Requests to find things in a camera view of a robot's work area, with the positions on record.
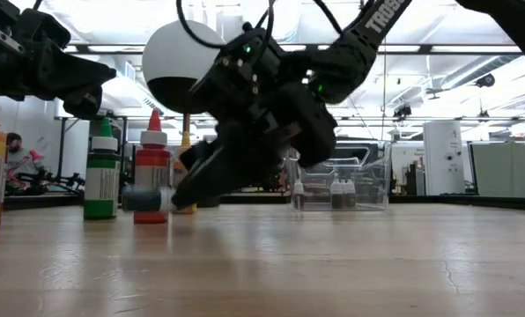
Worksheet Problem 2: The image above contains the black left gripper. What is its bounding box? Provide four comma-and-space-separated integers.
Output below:
0, 0, 118, 121

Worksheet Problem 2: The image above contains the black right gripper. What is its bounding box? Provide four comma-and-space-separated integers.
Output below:
170, 81, 339, 211

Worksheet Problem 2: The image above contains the orange food coloring bottle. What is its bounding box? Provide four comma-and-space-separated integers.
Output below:
171, 130, 199, 216

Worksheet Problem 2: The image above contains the green food coloring bottle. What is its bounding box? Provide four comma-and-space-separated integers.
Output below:
82, 117, 122, 222

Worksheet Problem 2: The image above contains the red food coloring bottle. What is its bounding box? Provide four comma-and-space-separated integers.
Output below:
132, 109, 173, 225

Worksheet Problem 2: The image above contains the white globe table lamp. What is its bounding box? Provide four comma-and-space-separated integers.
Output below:
141, 18, 228, 116

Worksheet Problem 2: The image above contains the person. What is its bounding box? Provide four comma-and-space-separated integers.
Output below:
4, 131, 47, 195

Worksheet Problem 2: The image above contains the clear plastic bin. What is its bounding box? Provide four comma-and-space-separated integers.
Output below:
285, 139, 393, 213

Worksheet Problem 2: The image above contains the white cabinet unit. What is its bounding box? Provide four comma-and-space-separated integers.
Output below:
422, 120, 467, 197

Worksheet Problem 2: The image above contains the green partition panel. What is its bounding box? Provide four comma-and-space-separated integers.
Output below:
468, 140, 525, 200

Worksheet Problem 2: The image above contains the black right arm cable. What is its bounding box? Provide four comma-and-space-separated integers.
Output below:
175, 0, 277, 50

